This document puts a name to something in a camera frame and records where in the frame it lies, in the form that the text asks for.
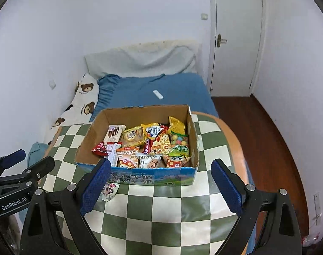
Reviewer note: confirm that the clear plastic bag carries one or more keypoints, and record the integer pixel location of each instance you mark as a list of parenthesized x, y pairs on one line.
[(311, 240)]

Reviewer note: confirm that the red yellow noodle packet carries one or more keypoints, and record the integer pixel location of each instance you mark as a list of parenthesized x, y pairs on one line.
[(161, 144)]

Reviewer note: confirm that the light blue cushion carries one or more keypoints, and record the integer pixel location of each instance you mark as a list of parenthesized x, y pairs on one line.
[(37, 152)]

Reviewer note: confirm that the white door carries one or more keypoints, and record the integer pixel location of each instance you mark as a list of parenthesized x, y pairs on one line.
[(235, 10)]

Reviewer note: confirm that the white chocolate stick box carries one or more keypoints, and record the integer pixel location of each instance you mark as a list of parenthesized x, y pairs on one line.
[(115, 134)]

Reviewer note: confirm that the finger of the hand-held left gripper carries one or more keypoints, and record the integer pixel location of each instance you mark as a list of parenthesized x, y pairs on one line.
[(41, 167), (15, 157)]

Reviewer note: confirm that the small red snack packet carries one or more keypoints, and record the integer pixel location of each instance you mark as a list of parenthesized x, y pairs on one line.
[(99, 149)]

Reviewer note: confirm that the green white checkered tablecloth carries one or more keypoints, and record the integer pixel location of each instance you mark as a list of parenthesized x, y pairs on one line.
[(164, 204)]

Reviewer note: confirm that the green ball candy packet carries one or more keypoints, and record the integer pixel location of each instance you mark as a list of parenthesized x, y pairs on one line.
[(179, 144)]

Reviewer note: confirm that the blue bed sheet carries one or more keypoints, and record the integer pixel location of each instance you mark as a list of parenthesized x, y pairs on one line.
[(182, 90)]

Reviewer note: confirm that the white cookie packet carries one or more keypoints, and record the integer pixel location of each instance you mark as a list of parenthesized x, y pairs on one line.
[(149, 162)]

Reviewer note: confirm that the white remote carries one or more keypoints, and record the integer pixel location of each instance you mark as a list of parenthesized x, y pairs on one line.
[(158, 94)]

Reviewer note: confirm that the round wooden table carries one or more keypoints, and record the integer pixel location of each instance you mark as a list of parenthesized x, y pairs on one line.
[(238, 148)]

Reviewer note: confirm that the white red strip packet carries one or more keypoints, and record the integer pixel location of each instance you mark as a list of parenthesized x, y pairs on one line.
[(113, 154)]

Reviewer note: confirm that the beige chips packet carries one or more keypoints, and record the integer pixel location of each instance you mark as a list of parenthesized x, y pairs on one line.
[(133, 136)]

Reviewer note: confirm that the cardboard box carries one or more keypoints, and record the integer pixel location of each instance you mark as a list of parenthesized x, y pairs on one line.
[(150, 178)]

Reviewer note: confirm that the white pillow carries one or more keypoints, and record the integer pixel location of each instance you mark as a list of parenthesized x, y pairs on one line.
[(140, 58)]

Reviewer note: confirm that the red cartoon snack packet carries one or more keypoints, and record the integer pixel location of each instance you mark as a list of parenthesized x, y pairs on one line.
[(176, 162)]

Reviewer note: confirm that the bear print pillow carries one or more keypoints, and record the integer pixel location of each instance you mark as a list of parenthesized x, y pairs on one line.
[(84, 95)]

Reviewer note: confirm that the small white cartoon packet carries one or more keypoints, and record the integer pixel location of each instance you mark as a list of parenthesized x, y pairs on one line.
[(109, 191)]

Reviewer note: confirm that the white light switch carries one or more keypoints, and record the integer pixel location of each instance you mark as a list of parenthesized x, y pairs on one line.
[(204, 16)]

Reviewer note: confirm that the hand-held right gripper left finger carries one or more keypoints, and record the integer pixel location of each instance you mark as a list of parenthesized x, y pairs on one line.
[(96, 188)]

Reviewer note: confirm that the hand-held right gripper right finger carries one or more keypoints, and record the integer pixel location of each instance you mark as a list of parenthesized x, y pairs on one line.
[(227, 188)]

